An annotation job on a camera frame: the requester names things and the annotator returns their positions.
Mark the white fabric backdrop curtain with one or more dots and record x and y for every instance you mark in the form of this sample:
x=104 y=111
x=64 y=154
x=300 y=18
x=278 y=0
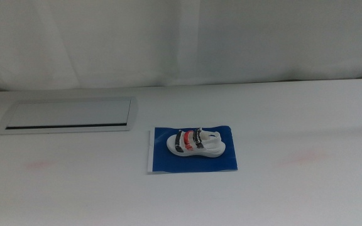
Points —
x=105 y=40

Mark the blue rectangular mat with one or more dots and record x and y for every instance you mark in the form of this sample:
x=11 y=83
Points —
x=162 y=160

